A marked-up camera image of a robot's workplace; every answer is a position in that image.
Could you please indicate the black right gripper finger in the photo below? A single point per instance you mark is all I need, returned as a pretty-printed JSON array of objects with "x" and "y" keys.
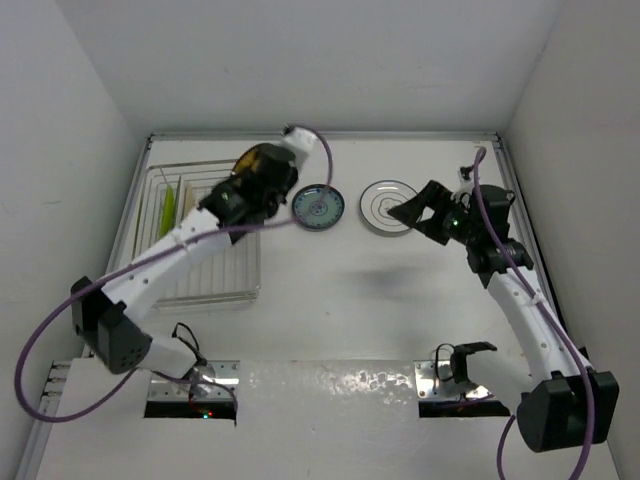
[
  {"x": 433, "y": 227},
  {"x": 409, "y": 212}
]

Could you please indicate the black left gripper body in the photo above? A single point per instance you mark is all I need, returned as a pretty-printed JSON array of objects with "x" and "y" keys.
[{"x": 273, "y": 205}]

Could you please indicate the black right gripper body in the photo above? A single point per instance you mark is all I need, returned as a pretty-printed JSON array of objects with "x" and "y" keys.
[{"x": 454, "y": 208}]

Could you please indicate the yellow plate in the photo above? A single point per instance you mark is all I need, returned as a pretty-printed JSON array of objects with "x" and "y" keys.
[{"x": 253, "y": 160}]

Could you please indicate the plain white plate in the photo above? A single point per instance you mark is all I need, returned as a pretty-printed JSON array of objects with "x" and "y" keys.
[{"x": 377, "y": 199}]

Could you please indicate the teal blue patterned plate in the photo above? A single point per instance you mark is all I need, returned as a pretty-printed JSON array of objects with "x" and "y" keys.
[{"x": 317, "y": 207}]

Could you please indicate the large white plate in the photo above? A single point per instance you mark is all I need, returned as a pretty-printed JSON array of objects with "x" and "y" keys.
[{"x": 179, "y": 200}]

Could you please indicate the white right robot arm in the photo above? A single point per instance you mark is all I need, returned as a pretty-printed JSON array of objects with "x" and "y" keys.
[{"x": 559, "y": 400}]

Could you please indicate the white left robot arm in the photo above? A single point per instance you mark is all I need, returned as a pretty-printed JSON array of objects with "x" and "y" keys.
[{"x": 108, "y": 313}]

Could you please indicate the beige plate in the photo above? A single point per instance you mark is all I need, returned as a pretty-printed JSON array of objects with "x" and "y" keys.
[{"x": 189, "y": 200}]

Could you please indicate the lime green plate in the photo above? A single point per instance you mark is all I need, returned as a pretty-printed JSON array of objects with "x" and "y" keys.
[{"x": 167, "y": 217}]

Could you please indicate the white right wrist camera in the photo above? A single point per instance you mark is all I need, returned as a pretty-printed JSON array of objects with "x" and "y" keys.
[{"x": 466, "y": 180}]

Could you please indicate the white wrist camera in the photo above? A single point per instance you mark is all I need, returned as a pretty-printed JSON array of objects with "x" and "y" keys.
[
  {"x": 466, "y": 180},
  {"x": 300, "y": 141}
]

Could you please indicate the metal wire dish rack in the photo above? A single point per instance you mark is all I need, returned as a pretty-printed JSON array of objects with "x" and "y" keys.
[{"x": 232, "y": 275}]

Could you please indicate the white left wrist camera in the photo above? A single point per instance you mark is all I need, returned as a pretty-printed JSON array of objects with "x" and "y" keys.
[{"x": 300, "y": 141}]

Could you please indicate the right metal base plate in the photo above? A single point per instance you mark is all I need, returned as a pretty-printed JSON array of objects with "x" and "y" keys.
[{"x": 432, "y": 384}]

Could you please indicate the metal base plate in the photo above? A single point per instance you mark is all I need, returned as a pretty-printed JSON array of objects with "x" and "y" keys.
[
  {"x": 214, "y": 382},
  {"x": 432, "y": 384}
]

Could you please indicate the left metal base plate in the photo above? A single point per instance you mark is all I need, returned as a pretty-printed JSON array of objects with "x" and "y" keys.
[{"x": 214, "y": 382}]

